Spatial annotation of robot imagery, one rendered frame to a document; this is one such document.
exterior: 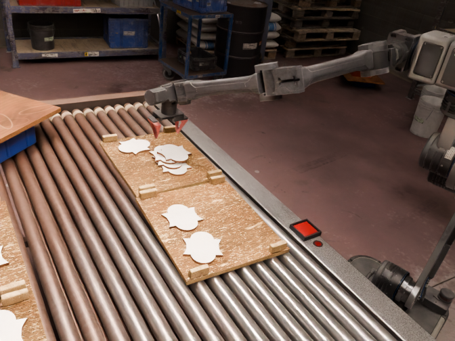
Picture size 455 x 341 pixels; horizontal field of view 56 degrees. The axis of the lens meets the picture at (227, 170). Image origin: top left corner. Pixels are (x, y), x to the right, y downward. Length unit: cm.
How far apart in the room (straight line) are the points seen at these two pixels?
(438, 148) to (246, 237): 76
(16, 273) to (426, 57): 140
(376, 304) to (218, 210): 56
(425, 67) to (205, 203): 87
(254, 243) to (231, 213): 16
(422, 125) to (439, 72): 331
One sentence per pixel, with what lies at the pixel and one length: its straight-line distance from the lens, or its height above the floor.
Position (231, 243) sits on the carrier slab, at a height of 94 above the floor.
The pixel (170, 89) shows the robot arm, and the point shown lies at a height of 123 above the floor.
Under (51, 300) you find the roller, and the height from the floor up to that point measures 92.
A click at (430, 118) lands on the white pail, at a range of 488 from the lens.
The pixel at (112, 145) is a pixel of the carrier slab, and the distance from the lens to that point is 179.
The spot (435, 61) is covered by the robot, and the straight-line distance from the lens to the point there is 161.
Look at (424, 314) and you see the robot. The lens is 240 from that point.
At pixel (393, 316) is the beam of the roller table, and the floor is 92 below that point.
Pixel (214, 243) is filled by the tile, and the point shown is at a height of 94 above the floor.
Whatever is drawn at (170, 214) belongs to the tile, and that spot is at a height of 94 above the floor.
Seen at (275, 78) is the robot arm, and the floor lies 140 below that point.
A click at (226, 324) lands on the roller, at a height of 92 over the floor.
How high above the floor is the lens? 180
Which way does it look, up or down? 31 degrees down
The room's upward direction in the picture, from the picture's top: 8 degrees clockwise
